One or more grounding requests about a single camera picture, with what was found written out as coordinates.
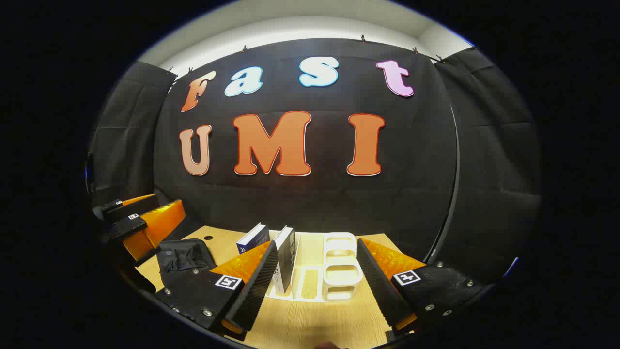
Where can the blue book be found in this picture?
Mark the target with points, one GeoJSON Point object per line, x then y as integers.
{"type": "Point", "coordinates": [254, 237]}

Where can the white bookshelf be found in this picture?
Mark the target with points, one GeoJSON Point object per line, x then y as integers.
{"type": "Point", "coordinates": [341, 276]}

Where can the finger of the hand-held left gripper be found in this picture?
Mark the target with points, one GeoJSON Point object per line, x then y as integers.
{"type": "Point", "coordinates": [155, 228]}
{"type": "Point", "coordinates": [131, 209]}

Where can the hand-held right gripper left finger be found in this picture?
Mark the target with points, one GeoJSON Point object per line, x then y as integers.
{"type": "Point", "coordinates": [259, 286]}

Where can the black schoolbag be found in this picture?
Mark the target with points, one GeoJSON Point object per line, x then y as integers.
{"type": "Point", "coordinates": [184, 254]}

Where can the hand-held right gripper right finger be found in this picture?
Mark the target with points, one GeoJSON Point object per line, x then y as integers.
{"type": "Point", "coordinates": [380, 291]}

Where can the grey portrait cover book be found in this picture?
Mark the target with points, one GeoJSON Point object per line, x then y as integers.
{"type": "Point", "coordinates": [286, 257]}

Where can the black backdrop cloth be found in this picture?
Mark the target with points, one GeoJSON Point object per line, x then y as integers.
{"type": "Point", "coordinates": [416, 184]}

